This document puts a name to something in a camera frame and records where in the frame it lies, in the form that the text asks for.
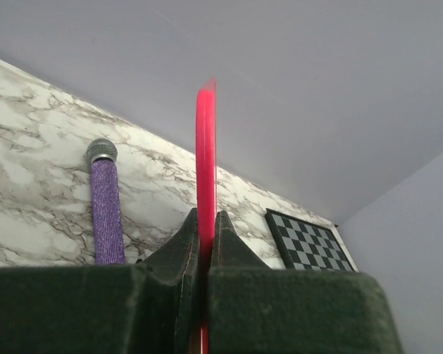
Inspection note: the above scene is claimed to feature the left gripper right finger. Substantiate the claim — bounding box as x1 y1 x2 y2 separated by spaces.
207 211 402 353

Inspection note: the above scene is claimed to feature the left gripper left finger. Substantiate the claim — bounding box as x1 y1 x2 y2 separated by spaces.
0 210 199 353

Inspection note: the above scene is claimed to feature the pink framed whiteboard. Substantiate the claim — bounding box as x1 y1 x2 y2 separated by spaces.
195 78 217 353

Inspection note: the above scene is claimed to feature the black grey chessboard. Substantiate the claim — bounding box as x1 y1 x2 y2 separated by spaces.
265 209 357 271

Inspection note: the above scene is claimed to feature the purple microphone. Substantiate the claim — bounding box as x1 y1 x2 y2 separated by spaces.
86 138 126 265

